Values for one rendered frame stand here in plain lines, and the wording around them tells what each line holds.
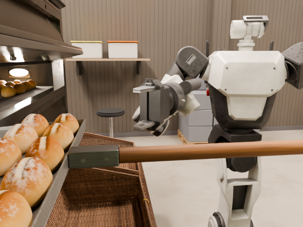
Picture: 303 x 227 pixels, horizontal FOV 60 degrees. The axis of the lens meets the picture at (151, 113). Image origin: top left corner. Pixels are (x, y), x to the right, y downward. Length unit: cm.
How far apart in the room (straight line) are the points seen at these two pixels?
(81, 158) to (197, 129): 353
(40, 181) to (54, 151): 11
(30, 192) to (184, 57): 78
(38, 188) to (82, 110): 424
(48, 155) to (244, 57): 76
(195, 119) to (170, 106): 326
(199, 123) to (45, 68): 255
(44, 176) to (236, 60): 78
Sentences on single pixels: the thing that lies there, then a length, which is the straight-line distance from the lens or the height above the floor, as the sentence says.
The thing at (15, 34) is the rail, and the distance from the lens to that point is 73.
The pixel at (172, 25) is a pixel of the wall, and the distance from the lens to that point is 463.
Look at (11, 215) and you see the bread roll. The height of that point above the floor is 122.
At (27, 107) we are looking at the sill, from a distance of 123.
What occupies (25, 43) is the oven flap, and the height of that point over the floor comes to 141.
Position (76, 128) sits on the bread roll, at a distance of 69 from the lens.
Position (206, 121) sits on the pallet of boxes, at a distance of 398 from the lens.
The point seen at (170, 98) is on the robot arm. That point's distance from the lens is 67.
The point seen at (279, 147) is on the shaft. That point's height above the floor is 120.
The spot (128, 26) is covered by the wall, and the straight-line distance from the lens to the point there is 453.
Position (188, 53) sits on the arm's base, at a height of 139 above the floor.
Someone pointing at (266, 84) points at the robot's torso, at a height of 128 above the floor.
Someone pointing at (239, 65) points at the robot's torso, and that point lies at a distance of 100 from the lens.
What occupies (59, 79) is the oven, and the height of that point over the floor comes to 122.
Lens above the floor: 138
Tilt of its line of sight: 12 degrees down
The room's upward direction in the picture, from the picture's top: straight up
